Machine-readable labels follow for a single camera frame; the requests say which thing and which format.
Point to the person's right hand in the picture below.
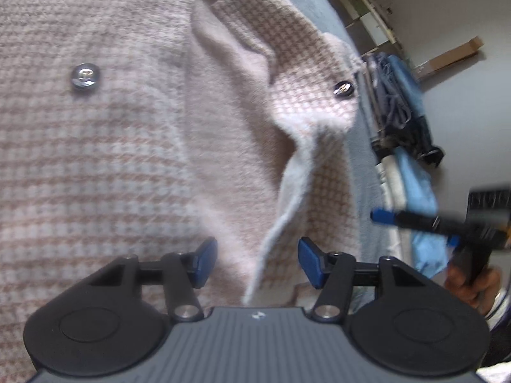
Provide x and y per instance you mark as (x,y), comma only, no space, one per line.
(479,293)

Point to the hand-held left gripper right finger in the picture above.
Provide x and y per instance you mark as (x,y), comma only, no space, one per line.
(310,261)

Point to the light blue cloth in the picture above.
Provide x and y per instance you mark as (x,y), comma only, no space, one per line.
(419,191)

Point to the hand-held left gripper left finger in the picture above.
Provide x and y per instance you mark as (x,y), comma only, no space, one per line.
(205,261)

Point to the white folded cloth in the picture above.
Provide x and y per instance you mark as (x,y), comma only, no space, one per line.
(393,183)

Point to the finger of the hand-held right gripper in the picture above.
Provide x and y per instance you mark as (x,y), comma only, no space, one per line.
(415,221)

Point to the white desk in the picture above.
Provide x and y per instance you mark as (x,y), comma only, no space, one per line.
(375,12)

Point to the long cardboard box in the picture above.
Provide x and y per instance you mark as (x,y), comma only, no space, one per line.
(451,58)

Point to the stack of folded clothes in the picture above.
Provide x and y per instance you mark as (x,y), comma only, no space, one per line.
(399,95)

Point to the beige houndstooth knit sweater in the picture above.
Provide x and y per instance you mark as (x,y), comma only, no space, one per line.
(119,147)

